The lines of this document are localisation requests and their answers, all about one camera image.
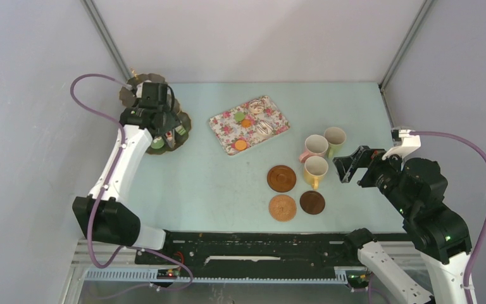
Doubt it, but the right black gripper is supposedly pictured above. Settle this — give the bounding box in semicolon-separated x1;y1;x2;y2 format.
331;142;414;215

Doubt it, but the chocolate cake slice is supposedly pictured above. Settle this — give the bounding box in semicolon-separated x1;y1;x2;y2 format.
165;130;176;149

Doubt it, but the green layered cake slice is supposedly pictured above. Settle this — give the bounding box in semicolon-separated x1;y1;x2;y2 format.
175;125;187;136

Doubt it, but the green round cake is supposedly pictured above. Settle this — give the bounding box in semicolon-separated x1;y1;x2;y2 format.
150;137;165;149

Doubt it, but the orange round biscuit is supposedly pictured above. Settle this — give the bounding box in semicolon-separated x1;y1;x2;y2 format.
234;139;247;151

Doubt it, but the small orange macaron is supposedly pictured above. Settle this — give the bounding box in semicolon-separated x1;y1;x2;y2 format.
240;119;252;128

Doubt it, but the white chocolate-drizzled donut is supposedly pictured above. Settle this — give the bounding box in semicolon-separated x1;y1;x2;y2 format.
247;99;266;115
255;120;274;137

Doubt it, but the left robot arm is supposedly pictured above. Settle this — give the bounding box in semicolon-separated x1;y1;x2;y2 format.
72;81;187;264

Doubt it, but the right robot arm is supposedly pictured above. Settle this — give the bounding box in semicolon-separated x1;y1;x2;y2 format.
332;146;475;303

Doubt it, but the three-tier dark dessert stand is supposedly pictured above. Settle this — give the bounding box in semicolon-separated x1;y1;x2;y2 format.
119;73;192;155

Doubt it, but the green mug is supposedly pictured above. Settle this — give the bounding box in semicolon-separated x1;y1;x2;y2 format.
323;127;347;159

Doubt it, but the yellow mug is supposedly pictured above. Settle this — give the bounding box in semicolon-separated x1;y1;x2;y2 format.
303;156;329;190

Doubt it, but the pink mug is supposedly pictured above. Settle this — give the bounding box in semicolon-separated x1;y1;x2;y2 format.
299;134;329;163

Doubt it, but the dark brown wooden coaster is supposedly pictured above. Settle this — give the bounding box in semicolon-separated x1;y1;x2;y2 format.
299;191;326;215

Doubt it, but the light brown wooden coaster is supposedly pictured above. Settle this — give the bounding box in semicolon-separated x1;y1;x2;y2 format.
266;165;297;193

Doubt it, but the green macaron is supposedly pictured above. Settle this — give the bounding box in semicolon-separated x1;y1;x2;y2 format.
234;111;246;122

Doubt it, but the floral rectangular tray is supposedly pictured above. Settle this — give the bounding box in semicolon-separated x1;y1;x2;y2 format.
208;95;290;156

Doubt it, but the woven rattan coaster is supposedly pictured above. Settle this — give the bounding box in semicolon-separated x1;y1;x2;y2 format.
268;194;297;222

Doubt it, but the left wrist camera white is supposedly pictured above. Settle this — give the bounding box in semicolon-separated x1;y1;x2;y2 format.
135;82;145;98

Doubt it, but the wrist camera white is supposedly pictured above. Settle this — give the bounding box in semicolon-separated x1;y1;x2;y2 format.
382;127;421;160
135;82;145;98

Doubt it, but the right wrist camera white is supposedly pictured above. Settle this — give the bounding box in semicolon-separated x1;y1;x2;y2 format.
382;127;421;160

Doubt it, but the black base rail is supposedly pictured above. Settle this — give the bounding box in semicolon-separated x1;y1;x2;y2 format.
75;231;428;286

